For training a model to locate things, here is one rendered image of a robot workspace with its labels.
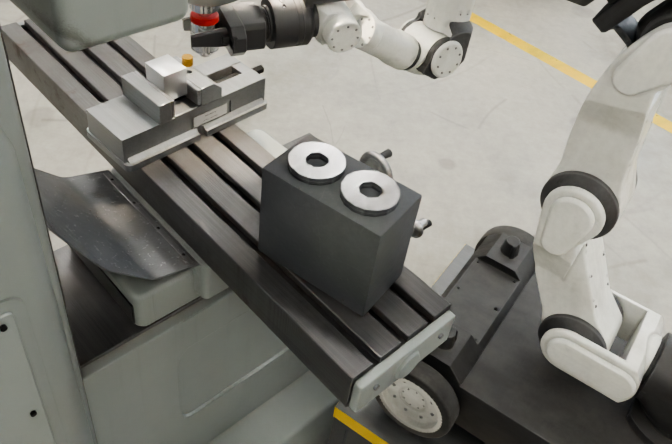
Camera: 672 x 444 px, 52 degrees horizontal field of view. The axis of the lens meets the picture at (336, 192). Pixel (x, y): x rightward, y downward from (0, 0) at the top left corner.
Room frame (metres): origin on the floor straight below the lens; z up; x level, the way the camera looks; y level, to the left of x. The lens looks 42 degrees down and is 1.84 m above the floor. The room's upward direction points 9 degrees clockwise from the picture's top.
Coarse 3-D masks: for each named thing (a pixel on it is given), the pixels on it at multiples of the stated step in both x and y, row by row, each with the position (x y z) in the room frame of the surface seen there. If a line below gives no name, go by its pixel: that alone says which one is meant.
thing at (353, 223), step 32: (288, 160) 0.81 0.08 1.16; (320, 160) 0.84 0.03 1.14; (352, 160) 0.85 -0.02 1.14; (288, 192) 0.78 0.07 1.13; (320, 192) 0.77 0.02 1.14; (352, 192) 0.76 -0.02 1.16; (384, 192) 0.78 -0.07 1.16; (416, 192) 0.80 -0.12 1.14; (288, 224) 0.77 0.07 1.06; (320, 224) 0.75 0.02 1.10; (352, 224) 0.72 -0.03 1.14; (384, 224) 0.72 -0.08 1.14; (288, 256) 0.77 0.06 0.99; (320, 256) 0.74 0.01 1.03; (352, 256) 0.71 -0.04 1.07; (384, 256) 0.72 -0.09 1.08; (320, 288) 0.74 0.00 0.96; (352, 288) 0.71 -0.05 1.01; (384, 288) 0.75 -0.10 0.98
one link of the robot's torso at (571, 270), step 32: (576, 192) 0.96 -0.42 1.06; (544, 224) 0.97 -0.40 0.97; (576, 224) 0.94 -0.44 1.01; (544, 256) 0.98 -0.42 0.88; (576, 256) 0.94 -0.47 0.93; (544, 288) 0.99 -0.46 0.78; (576, 288) 0.96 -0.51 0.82; (608, 288) 1.01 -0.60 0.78; (544, 320) 0.96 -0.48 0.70; (576, 320) 0.94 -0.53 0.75; (608, 320) 0.96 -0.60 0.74
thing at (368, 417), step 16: (464, 256) 1.41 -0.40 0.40; (448, 272) 1.34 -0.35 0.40; (432, 288) 1.27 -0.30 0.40; (336, 416) 0.86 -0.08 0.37; (352, 416) 0.85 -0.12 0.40; (368, 416) 0.86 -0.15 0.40; (384, 416) 0.86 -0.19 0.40; (336, 432) 0.86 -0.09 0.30; (352, 432) 0.84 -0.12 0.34; (368, 432) 0.82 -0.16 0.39; (384, 432) 0.82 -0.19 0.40; (400, 432) 0.83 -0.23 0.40; (448, 432) 0.85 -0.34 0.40; (464, 432) 0.85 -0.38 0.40
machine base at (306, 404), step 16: (304, 384) 1.04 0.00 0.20; (320, 384) 1.05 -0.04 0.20; (272, 400) 0.98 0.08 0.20; (288, 400) 0.99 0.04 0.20; (304, 400) 0.99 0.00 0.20; (320, 400) 1.00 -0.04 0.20; (336, 400) 1.01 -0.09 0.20; (256, 416) 0.93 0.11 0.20; (272, 416) 0.93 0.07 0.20; (288, 416) 0.94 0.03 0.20; (304, 416) 0.95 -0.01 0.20; (320, 416) 0.96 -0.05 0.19; (224, 432) 0.87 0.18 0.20; (240, 432) 0.88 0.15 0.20; (256, 432) 0.88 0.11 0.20; (272, 432) 0.89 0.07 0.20; (288, 432) 0.90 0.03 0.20; (304, 432) 0.92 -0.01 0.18; (320, 432) 0.94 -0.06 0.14
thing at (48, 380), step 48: (0, 48) 0.63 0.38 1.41; (0, 96) 0.62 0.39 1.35; (0, 144) 0.60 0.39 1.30; (0, 192) 0.58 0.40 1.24; (0, 240) 0.56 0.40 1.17; (48, 240) 0.63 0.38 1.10; (0, 288) 0.55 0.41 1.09; (48, 288) 0.60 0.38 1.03; (0, 336) 0.52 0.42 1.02; (48, 336) 0.58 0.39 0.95; (0, 384) 0.51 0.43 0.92; (48, 384) 0.56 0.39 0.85; (0, 432) 0.49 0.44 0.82; (48, 432) 0.53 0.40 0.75
